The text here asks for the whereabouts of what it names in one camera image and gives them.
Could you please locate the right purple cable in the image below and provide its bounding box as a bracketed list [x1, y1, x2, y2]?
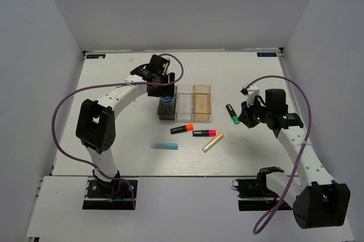
[246, 75, 311, 235]

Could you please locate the blue tape roll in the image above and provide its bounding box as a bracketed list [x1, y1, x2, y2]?
[160, 97, 175, 103]

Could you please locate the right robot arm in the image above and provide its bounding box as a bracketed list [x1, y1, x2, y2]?
[238, 85, 350, 229]

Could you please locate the purple cable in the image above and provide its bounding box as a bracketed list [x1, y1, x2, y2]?
[51, 53, 184, 208]
[246, 75, 311, 235]

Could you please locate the pink capped black highlighter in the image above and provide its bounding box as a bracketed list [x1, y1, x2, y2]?
[192, 130, 217, 137]

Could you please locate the amber plastic container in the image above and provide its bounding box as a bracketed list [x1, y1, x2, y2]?
[193, 85, 212, 122]

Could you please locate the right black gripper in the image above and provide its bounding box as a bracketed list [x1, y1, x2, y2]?
[238, 97, 272, 128]

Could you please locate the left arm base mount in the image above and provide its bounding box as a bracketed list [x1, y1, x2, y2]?
[82, 179, 138, 211]

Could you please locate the orange capped black highlighter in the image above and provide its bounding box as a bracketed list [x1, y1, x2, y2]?
[170, 124, 194, 135]

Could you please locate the right table label sticker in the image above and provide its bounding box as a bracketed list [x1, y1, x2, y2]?
[257, 52, 277, 57]

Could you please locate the left table label sticker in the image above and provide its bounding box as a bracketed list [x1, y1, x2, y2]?
[86, 54, 106, 59]

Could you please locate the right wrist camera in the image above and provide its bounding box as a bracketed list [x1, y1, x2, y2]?
[241, 84, 259, 107]

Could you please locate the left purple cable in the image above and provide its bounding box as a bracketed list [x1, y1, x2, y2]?
[51, 53, 184, 208]

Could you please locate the clear plastic container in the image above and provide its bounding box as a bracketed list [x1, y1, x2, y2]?
[176, 85, 193, 120]

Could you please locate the green capped black highlighter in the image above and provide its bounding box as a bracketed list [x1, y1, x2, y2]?
[225, 104, 239, 124]

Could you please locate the dark grey plastic container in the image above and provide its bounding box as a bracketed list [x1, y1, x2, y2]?
[157, 96, 176, 121]

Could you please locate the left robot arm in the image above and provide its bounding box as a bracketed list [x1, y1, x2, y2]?
[76, 73, 175, 196]

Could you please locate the table label sticker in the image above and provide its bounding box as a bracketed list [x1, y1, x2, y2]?
[86, 54, 106, 59]
[257, 52, 277, 57]

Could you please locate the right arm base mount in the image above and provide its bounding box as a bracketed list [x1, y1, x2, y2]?
[231, 179, 280, 211]

